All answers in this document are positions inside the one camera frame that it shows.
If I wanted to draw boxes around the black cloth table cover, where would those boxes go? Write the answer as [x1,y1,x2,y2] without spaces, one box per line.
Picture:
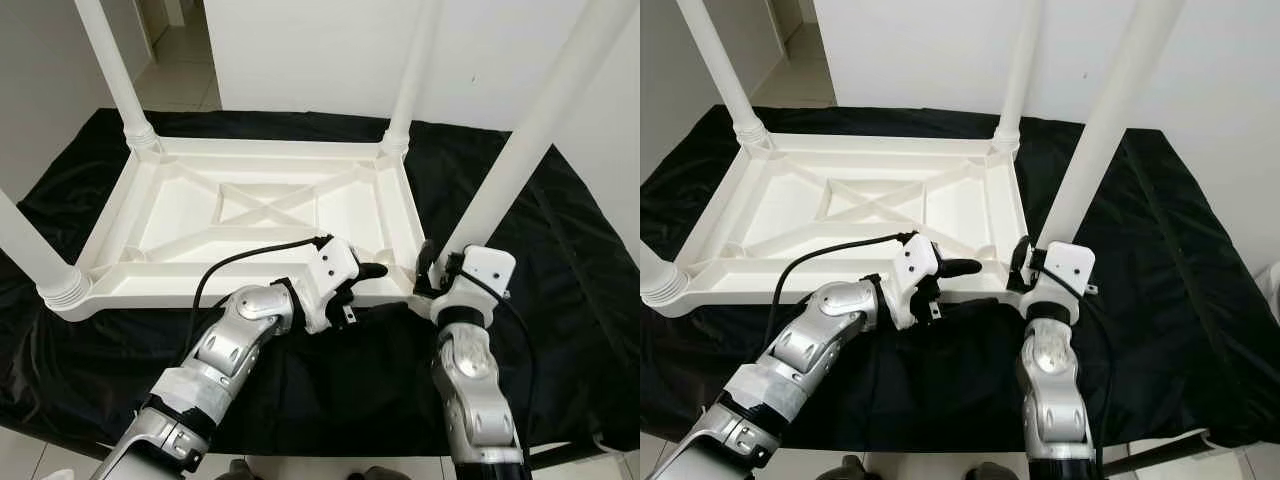
[640,105,1280,446]
[0,108,641,451]

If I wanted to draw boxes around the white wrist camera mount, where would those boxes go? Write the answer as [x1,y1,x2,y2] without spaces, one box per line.
[300,237,363,334]
[888,233,946,329]
[1020,240,1096,321]
[430,245,518,323]

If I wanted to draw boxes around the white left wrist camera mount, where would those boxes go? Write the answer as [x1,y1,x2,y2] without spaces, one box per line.
[888,233,946,329]
[300,237,363,334]

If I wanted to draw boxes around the white plastic table top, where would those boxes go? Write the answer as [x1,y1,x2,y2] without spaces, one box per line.
[50,135,441,323]
[645,130,1034,319]

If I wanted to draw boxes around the white pedestal fan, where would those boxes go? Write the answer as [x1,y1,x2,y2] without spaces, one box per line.
[1255,260,1280,321]

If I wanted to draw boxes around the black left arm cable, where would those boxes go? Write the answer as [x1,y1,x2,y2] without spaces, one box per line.
[765,232,919,346]
[188,235,334,351]

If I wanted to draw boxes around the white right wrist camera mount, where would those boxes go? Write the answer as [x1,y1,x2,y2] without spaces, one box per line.
[430,245,518,323]
[1020,240,1096,321]

